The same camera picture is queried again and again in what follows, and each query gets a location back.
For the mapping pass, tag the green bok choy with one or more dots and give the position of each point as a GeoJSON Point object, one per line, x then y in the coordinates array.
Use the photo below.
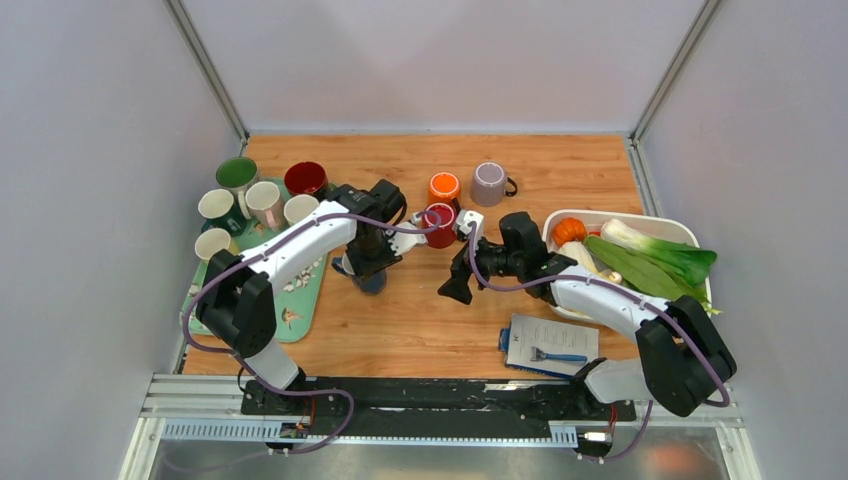
{"type": "Point", "coordinates": [652, 265]}

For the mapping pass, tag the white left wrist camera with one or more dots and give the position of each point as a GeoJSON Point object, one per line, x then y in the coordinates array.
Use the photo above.
{"type": "Point", "coordinates": [401, 243]}

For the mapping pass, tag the dark blue octagonal mug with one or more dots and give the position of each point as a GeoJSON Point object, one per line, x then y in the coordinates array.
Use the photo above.
{"type": "Point", "coordinates": [371, 286]}

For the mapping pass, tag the small orange pumpkin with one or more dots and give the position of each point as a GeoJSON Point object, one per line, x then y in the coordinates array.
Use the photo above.
{"type": "Point", "coordinates": [569, 229]}

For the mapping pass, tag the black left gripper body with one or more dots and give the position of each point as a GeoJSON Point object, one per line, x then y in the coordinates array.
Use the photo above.
{"type": "Point", "coordinates": [367, 255]}

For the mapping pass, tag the blue razor package card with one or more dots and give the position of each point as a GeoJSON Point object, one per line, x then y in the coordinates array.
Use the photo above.
{"type": "Point", "coordinates": [547, 347]}

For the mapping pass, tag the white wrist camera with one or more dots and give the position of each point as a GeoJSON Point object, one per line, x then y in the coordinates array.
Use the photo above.
{"type": "Point", "coordinates": [401, 243]}
{"type": "Point", "coordinates": [469, 226]}

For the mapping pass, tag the red mug black handle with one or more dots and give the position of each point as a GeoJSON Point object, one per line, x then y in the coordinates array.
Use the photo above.
{"type": "Point", "coordinates": [441, 217]}

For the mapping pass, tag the light green octagonal mug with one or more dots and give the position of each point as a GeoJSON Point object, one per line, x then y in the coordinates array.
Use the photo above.
{"type": "Point", "coordinates": [299, 207]}

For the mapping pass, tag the black skull mug red inside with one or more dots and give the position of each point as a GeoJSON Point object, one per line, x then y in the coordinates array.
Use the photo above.
{"type": "Point", "coordinates": [307, 178]}

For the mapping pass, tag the white vegetable basin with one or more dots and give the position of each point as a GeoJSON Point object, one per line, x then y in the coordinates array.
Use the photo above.
{"type": "Point", "coordinates": [666, 229]}

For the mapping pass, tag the dark green octagonal mug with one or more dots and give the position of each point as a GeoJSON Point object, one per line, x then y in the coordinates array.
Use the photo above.
{"type": "Point", "coordinates": [220, 209]}

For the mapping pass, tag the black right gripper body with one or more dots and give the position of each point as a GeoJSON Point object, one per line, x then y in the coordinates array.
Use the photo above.
{"type": "Point", "coordinates": [496, 262]}

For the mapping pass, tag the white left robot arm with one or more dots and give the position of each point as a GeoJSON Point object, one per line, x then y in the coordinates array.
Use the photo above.
{"type": "Point", "coordinates": [237, 300]}

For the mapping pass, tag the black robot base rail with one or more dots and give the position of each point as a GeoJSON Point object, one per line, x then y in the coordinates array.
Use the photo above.
{"type": "Point", "coordinates": [441, 408]}

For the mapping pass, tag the orange mug black handle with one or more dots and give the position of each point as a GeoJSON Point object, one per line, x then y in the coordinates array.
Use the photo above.
{"type": "Point", "coordinates": [445, 188]}

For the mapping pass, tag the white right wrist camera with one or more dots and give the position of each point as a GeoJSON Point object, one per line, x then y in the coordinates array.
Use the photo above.
{"type": "Point", "coordinates": [469, 226]}

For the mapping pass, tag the yellow mug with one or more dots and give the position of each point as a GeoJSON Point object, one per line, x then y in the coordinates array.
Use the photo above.
{"type": "Point", "coordinates": [213, 240]}

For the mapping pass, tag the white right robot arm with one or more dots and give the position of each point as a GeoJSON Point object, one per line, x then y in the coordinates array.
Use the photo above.
{"type": "Point", "coordinates": [683, 362]}

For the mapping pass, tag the pink octagonal mug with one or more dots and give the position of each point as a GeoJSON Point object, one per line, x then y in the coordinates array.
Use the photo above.
{"type": "Point", "coordinates": [265, 202]}

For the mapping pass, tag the cream floral mug green inside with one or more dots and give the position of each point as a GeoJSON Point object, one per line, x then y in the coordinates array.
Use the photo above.
{"type": "Point", "coordinates": [238, 175]}

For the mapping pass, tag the mauve mug black handle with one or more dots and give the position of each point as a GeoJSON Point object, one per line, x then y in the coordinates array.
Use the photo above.
{"type": "Point", "coordinates": [490, 185]}

